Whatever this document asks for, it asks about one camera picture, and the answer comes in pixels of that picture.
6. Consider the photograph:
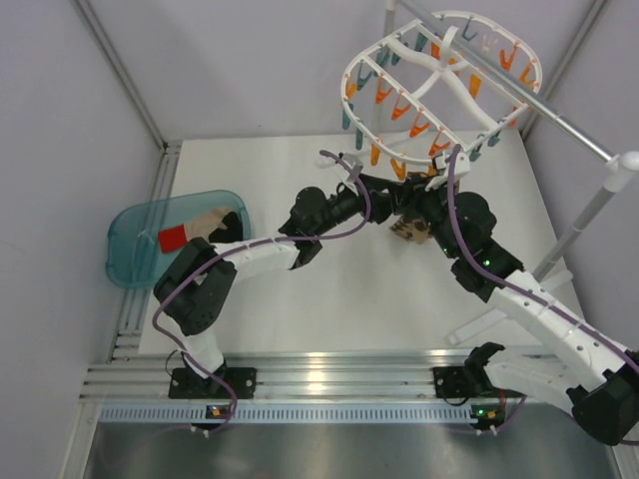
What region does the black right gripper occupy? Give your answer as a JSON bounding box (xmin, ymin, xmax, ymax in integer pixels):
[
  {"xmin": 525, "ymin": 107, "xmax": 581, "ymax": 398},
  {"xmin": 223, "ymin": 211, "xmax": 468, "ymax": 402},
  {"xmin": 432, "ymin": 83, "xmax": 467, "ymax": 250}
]
[{"xmin": 387, "ymin": 174, "xmax": 461, "ymax": 259}]

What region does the brown argyle sock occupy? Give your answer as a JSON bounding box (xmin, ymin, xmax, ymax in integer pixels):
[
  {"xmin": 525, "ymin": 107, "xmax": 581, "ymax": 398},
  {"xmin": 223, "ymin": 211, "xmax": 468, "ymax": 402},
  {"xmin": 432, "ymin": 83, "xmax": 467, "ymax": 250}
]
[{"xmin": 389, "ymin": 216, "xmax": 431, "ymax": 244}]

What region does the white round clip hanger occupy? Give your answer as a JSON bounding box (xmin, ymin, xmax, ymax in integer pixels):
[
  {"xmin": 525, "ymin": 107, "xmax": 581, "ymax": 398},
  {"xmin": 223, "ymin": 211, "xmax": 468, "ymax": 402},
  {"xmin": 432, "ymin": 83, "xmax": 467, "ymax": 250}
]
[{"xmin": 339, "ymin": 17, "xmax": 543, "ymax": 177}]

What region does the beige sock with red cuff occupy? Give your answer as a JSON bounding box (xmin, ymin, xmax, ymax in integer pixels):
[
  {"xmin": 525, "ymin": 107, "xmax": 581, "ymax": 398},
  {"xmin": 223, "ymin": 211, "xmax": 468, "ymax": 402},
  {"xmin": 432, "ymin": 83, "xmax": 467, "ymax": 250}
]
[{"xmin": 158, "ymin": 208, "xmax": 233, "ymax": 253}]

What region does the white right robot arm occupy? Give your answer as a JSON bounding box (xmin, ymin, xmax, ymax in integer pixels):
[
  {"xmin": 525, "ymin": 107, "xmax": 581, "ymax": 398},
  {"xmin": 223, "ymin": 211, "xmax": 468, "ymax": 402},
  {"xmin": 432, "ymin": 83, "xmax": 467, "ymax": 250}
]
[{"xmin": 399, "ymin": 174, "xmax": 638, "ymax": 446}]

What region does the orange clip middle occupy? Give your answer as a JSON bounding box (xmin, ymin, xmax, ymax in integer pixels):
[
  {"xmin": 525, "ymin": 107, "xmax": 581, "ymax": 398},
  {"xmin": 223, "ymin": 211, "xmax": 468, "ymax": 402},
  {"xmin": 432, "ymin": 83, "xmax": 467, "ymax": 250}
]
[{"xmin": 390, "ymin": 158, "xmax": 407, "ymax": 182}]

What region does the orange clip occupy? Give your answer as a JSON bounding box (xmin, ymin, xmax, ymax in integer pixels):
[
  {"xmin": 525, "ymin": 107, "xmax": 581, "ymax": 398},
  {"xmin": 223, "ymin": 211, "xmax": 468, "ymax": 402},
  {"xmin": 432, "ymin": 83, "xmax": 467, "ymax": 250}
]
[
  {"xmin": 369, "ymin": 145, "xmax": 381, "ymax": 167},
  {"xmin": 390, "ymin": 158, "xmax": 407, "ymax": 182}
]

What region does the orange clip left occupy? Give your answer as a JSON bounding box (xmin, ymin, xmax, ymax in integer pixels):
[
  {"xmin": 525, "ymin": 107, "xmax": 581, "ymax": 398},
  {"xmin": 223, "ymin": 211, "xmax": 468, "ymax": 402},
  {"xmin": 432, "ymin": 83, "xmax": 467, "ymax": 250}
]
[{"xmin": 369, "ymin": 145, "xmax": 381, "ymax": 167}]

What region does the black sock in basket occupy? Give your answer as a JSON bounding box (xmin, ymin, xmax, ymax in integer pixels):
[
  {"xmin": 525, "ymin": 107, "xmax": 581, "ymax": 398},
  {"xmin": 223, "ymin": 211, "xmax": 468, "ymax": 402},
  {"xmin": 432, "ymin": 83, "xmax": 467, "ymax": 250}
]
[{"xmin": 208, "ymin": 211, "xmax": 244, "ymax": 243}]

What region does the metal drying rack stand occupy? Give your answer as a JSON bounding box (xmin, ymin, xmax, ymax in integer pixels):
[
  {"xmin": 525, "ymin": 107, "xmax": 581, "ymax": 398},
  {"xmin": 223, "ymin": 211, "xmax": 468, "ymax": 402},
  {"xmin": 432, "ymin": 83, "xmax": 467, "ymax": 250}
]
[{"xmin": 315, "ymin": 0, "xmax": 639, "ymax": 345}]

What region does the teal plastic basket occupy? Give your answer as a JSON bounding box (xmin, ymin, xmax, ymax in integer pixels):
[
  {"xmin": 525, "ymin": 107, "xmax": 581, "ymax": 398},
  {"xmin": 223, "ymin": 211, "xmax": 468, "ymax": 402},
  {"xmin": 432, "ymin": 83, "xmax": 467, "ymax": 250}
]
[{"xmin": 106, "ymin": 190, "xmax": 252, "ymax": 288}]

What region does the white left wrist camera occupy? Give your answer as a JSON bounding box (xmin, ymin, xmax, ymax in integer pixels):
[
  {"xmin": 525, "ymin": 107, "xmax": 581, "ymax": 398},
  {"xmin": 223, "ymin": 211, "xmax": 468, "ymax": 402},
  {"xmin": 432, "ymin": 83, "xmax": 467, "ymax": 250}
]
[{"xmin": 330, "ymin": 153, "xmax": 363, "ymax": 183}]

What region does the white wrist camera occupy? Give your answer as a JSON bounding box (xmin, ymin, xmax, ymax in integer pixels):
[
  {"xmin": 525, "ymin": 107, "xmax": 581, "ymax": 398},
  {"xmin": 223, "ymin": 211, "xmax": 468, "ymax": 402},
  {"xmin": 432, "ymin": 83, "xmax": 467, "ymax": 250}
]
[
  {"xmin": 426, "ymin": 149, "xmax": 471, "ymax": 191},
  {"xmin": 330, "ymin": 153, "xmax": 363, "ymax": 183}
]

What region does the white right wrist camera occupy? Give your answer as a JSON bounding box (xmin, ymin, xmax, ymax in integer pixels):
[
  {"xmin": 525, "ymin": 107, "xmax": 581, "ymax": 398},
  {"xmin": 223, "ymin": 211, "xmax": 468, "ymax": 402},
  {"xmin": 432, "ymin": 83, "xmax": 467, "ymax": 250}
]
[{"xmin": 426, "ymin": 149, "xmax": 471, "ymax": 191}]

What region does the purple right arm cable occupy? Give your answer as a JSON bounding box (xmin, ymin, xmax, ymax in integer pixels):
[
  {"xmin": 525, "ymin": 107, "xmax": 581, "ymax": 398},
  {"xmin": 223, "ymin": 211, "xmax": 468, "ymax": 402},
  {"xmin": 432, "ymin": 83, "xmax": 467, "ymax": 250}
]
[{"xmin": 445, "ymin": 143, "xmax": 639, "ymax": 375}]

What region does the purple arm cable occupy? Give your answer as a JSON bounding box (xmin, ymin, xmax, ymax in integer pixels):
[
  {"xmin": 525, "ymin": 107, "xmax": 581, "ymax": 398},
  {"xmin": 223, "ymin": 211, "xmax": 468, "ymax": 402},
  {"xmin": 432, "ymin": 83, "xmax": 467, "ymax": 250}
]
[
  {"xmin": 152, "ymin": 148, "xmax": 373, "ymax": 425},
  {"xmin": 445, "ymin": 143, "xmax": 639, "ymax": 375}
]

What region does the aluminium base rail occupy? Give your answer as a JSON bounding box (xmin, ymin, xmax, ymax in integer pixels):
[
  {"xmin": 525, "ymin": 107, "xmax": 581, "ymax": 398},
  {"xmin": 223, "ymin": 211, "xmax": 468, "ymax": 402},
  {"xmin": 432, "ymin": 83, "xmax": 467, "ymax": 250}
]
[{"xmin": 79, "ymin": 348, "xmax": 625, "ymax": 425}]

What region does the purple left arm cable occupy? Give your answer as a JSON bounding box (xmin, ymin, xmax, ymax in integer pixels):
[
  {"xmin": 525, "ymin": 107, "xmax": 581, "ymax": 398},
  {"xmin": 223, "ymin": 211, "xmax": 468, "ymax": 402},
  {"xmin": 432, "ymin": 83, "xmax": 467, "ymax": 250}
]
[{"xmin": 152, "ymin": 148, "xmax": 373, "ymax": 425}]

